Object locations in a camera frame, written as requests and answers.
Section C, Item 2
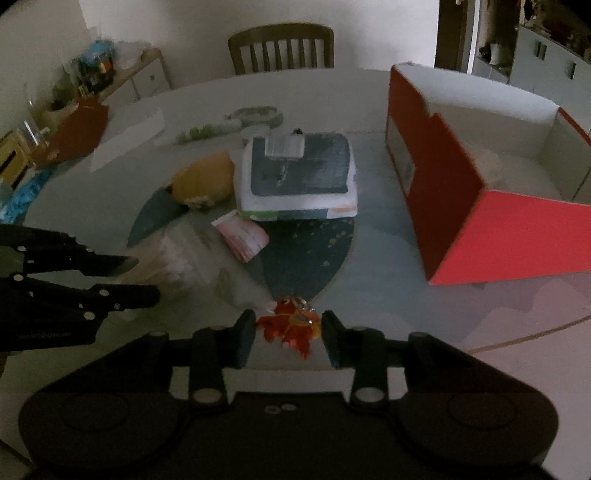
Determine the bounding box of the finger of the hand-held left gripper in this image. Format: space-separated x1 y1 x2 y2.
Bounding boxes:
0 226 139 278
14 276 161 321

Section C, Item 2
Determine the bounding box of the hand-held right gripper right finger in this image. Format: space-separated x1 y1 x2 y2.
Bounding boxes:
322 310 499 414

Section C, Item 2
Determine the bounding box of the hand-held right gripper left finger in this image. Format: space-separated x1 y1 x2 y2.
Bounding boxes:
83 309 257 412

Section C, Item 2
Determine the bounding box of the red toy keychain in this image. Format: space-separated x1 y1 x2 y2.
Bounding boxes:
256 298 322 361

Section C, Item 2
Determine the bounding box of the green white bottle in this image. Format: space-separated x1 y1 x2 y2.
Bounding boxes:
178 121 241 145

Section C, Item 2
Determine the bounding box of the red cardboard box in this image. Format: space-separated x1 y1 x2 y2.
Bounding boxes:
385 63 591 286

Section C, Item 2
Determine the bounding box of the clear plastic bag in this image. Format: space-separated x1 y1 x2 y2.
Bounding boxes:
129 217 273 305

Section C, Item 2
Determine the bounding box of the dark blue speckled mat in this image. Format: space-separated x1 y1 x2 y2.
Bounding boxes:
127 187 356 305

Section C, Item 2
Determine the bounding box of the pink white packet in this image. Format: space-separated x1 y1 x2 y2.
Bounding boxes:
211 211 270 264

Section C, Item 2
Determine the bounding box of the blue patterned cloth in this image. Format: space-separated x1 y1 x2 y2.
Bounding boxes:
0 166 61 222

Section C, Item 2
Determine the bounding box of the yellow plush toy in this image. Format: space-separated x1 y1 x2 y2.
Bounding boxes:
166 152 236 210

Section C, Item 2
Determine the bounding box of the red brown bag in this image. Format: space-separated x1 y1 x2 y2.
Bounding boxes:
46 99 110 164

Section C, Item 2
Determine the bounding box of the yellow box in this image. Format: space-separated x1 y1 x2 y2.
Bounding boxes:
0 131 35 185

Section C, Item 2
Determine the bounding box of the white box with blue top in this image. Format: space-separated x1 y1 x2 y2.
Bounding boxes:
235 130 359 222

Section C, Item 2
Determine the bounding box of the white wooden sideboard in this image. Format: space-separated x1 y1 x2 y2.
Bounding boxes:
99 47 172 104

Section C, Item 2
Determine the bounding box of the white plastic bag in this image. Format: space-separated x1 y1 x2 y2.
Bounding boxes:
113 41 153 70

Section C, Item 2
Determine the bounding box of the wooden chair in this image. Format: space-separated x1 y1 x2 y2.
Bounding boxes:
228 23 335 76

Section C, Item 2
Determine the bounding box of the grey cabinet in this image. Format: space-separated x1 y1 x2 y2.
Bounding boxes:
508 23 591 97

